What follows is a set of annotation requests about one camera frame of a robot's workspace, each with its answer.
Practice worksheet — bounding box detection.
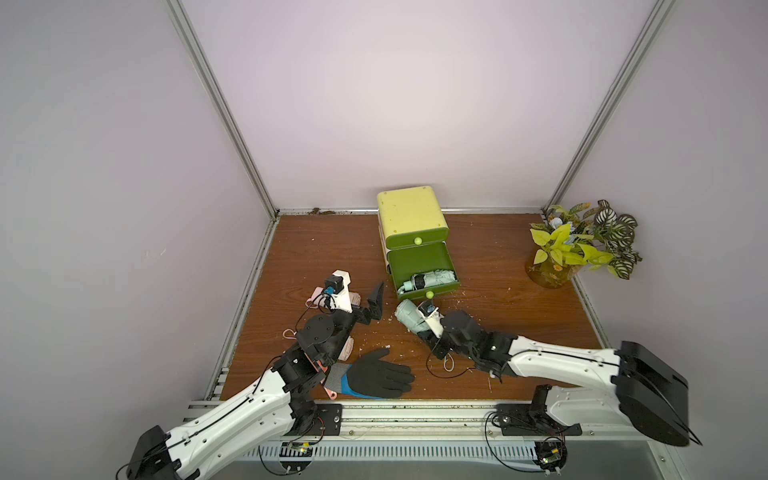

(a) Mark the dark green drawer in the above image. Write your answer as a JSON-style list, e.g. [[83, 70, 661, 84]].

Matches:
[[383, 227, 450, 250], [386, 242, 461, 300]]

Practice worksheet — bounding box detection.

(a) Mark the dark green top drawer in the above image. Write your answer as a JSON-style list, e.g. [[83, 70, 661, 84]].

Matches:
[[383, 227, 450, 250]]

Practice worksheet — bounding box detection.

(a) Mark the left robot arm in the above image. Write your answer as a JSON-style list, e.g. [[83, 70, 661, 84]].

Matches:
[[116, 271, 385, 479]]

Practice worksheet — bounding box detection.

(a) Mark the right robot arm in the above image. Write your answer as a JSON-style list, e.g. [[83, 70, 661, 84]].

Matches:
[[405, 311, 702, 447]]

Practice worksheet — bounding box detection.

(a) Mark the green pink drawer cabinet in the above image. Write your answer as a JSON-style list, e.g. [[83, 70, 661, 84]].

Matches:
[[377, 186, 450, 274]]

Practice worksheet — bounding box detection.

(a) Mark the black blue work glove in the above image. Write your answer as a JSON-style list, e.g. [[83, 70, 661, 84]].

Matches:
[[323, 348, 415, 399]]

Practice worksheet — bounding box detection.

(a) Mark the pink plastic scoop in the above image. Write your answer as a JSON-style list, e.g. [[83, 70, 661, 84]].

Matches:
[[323, 384, 341, 400]]

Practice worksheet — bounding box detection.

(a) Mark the amber glass plant vase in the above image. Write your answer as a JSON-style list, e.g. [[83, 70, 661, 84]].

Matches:
[[525, 249, 581, 289]]

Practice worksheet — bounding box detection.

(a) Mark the left small circuit board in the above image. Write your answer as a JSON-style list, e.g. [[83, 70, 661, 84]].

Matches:
[[278, 441, 315, 476]]

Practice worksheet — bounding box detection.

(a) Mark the small circuit board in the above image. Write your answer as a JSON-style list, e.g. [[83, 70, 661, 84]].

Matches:
[[278, 441, 315, 476], [534, 436, 568, 475]]

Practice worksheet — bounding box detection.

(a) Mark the right small circuit board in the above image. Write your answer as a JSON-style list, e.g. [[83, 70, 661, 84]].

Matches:
[[534, 436, 568, 475]]

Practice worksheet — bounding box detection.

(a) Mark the green artificial plant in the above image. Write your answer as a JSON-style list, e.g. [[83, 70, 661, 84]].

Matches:
[[530, 199, 643, 280]]

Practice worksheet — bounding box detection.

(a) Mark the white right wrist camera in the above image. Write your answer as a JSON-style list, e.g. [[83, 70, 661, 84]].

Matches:
[[417, 299, 444, 339]]

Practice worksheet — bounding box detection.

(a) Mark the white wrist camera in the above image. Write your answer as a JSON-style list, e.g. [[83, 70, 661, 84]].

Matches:
[[319, 270, 352, 313], [417, 299, 444, 339]]

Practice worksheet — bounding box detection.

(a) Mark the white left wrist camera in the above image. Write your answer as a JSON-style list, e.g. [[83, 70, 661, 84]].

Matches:
[[319, 270, 352, 313]]

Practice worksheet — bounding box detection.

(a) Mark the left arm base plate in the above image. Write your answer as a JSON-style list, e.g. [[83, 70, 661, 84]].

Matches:
[[288, 403, 343, 438]]

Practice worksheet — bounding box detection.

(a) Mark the aluminium front rail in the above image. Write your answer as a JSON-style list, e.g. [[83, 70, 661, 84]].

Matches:
[[179, 400, 661, 463]]

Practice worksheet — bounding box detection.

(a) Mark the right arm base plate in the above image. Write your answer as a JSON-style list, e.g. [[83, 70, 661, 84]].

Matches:
[[490, 384, 583, 437]]

